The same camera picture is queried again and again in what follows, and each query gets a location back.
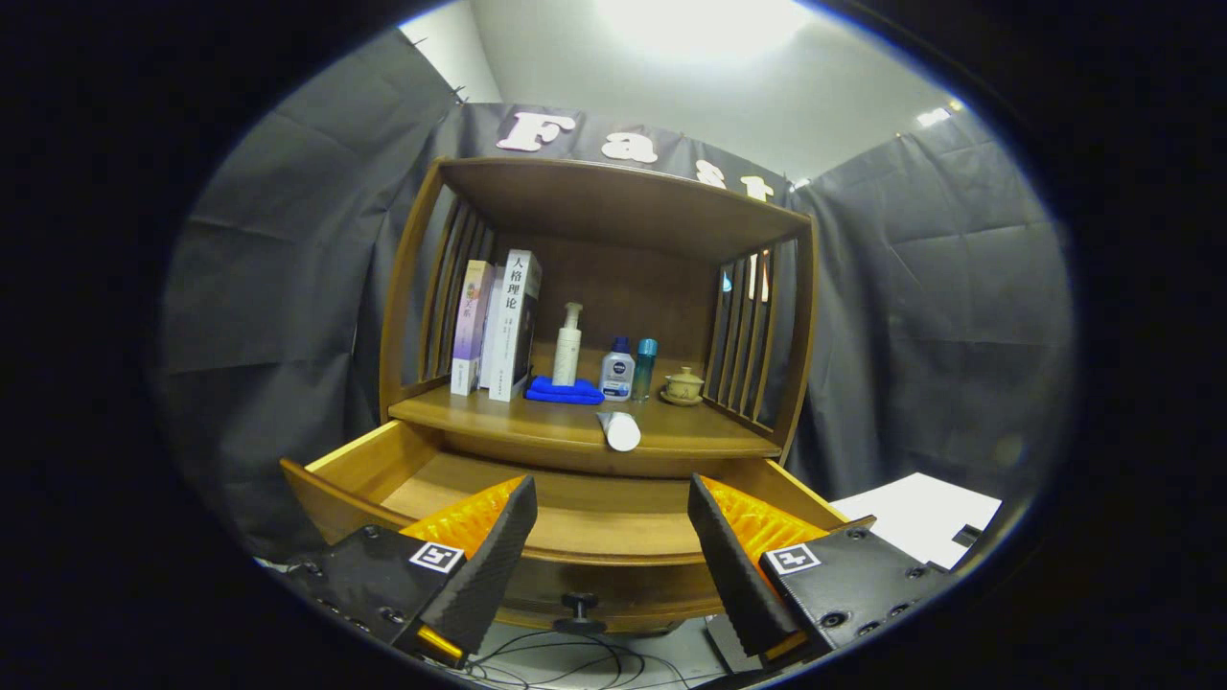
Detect yellow lidded teacup with saucer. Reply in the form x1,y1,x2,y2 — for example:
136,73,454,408
660,366,706,407

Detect teal bottle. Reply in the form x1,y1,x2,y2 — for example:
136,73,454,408
632,337,659,402

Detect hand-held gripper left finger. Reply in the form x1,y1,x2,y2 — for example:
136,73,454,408
284,474,540,670

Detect white book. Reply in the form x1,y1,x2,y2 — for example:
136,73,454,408
479,249,543,403

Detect white pump bottle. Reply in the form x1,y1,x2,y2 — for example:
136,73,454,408
552,302,584,387

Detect white bottle with blue cap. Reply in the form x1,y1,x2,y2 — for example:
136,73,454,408
599,335,637,402

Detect wooden cabinet drawer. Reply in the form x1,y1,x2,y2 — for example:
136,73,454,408
280,420,876,635

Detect black floor cables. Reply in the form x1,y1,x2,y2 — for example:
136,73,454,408
470,628,691,690

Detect purple book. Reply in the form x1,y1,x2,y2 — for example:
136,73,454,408
450,260,496,397

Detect white and green tube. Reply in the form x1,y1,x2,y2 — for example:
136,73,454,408
595,410,642,453

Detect brown wooden cabinet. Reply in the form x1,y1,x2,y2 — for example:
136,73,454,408
278,156,878,638

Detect wooden countertop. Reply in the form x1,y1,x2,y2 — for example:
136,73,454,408
388,379,782,461

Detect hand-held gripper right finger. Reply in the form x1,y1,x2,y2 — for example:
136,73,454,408
686,472,960,675

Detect black round drawer knob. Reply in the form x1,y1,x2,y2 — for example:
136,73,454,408
553,592,608,635

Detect blue folded cloth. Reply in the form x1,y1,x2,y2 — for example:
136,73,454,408
524,375,607,406

